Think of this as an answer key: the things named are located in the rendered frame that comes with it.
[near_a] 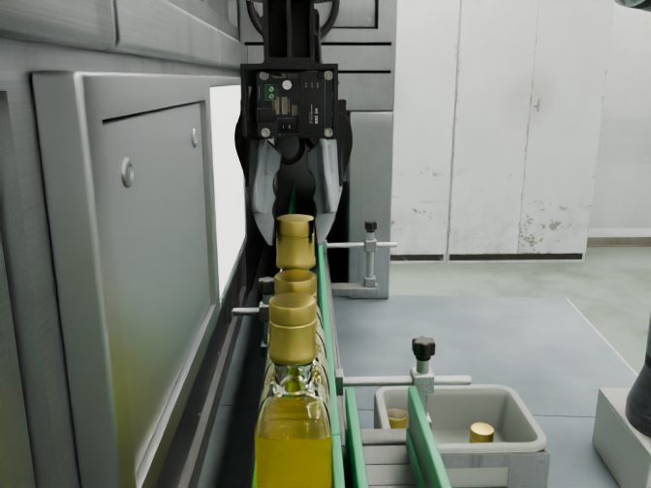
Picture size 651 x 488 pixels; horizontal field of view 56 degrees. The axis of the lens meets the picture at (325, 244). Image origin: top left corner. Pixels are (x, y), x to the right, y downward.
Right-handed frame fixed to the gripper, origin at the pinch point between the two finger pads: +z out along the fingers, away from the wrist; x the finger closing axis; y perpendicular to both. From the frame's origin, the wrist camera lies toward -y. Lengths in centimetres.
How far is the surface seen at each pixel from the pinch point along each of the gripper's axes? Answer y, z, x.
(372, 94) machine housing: -99, -10, 16
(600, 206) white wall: -424, 84, 230
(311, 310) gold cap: 12.2, 3.1, 1.5
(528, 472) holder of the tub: -19, 39, 31
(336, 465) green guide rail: 2.7, 22.3, 3.7
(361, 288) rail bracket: -78, 32, 12
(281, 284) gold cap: 6.9, 2.9, -0.9
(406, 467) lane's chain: -9.0, 30.7, 12.2
